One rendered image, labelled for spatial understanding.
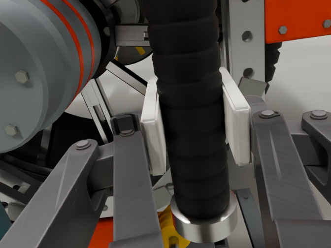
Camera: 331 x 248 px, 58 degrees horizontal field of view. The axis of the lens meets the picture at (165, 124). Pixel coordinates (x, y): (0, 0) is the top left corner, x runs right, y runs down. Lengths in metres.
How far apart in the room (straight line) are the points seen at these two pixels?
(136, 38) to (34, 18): 0.22
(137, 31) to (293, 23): 0.22
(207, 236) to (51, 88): 0.16
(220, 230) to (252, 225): 0.97
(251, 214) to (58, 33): 1.04
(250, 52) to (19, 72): 0.26
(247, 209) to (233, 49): 0.92
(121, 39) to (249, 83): 0.21
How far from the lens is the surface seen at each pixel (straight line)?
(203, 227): 0.19
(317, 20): 0.40
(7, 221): 0.45
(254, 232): 1.15
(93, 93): 0.51
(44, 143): 0.58
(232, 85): 0.16
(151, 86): 0.18
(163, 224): 0.53
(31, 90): 0.25
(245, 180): 1.50
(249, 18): 0.38
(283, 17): 0.39
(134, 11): 0.89
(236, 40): 0.38
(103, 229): 0.51
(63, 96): 0.30
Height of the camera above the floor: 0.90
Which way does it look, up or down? 25 degrees down
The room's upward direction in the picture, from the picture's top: 9 degrees counter-clockwise
